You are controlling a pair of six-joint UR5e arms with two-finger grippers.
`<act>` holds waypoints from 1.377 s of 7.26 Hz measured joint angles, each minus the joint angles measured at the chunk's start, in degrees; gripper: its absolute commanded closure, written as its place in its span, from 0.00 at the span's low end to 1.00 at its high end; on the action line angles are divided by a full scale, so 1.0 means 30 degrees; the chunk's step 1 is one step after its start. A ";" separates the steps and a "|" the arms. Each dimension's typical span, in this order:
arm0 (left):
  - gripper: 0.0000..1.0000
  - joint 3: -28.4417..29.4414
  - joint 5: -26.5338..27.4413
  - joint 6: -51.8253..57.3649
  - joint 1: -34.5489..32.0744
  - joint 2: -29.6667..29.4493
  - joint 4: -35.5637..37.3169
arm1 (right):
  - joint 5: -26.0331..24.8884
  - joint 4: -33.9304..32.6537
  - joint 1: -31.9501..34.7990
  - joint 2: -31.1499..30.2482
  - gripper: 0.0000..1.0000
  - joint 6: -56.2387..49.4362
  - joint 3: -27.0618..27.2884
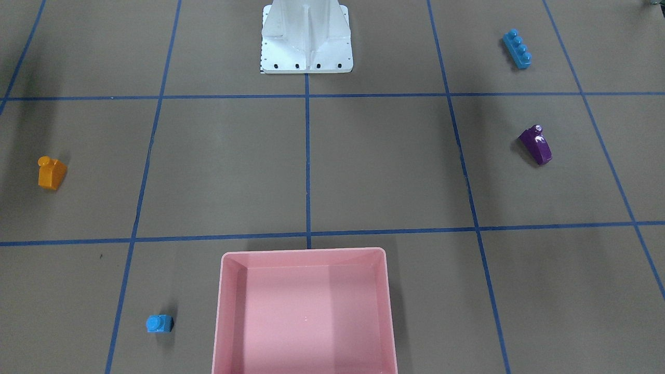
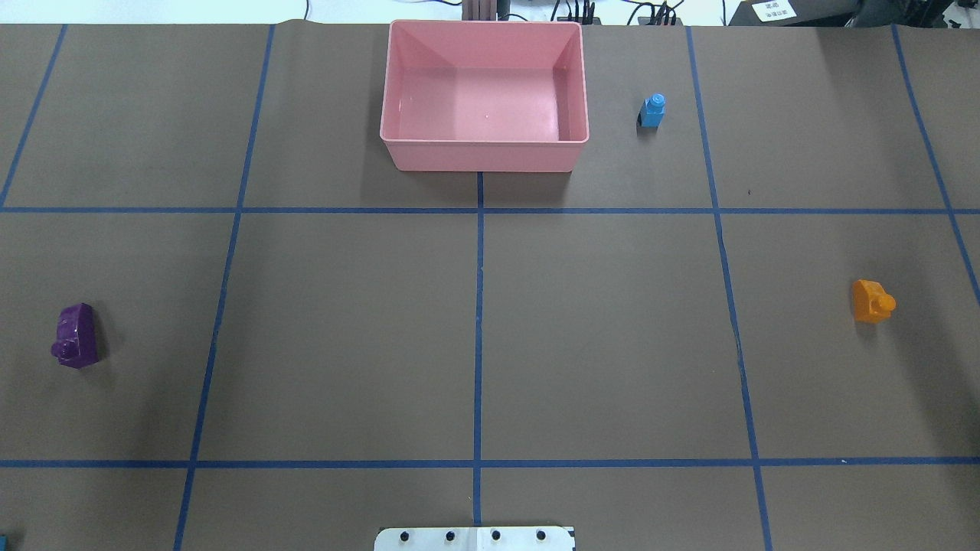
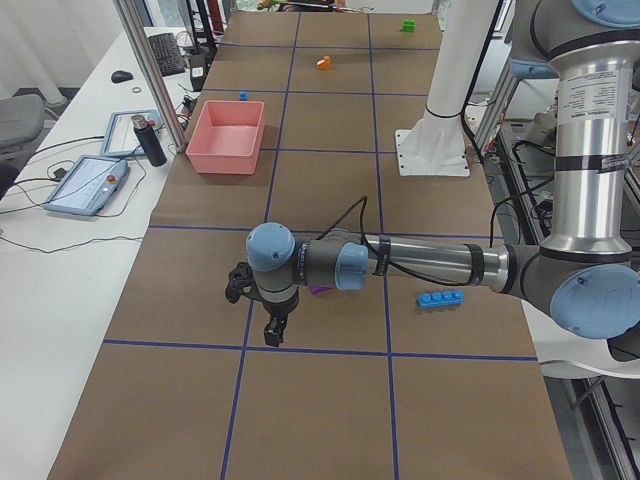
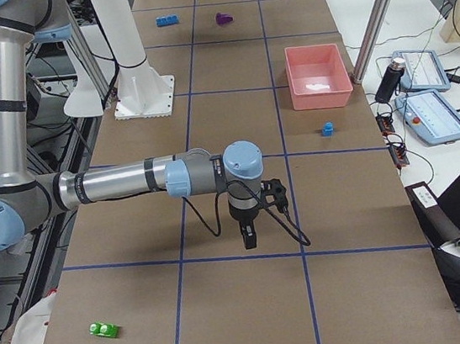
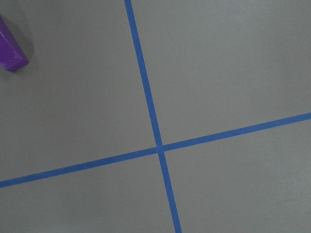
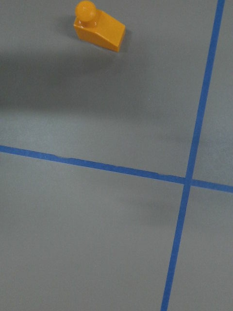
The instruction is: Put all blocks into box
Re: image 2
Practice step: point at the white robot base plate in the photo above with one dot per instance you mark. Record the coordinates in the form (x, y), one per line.
(477, 538)

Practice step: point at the small blue block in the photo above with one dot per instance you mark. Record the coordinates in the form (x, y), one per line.
(652, 112)

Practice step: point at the purple block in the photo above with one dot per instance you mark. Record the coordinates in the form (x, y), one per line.
(75, 343)

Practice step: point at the aluminium frame post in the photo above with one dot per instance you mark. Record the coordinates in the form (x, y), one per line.
(479, 10)

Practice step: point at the orange block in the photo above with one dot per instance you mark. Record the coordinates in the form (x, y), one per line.
(871, 304)

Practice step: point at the pink plastic box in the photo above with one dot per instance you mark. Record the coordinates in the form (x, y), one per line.
(485, 96)

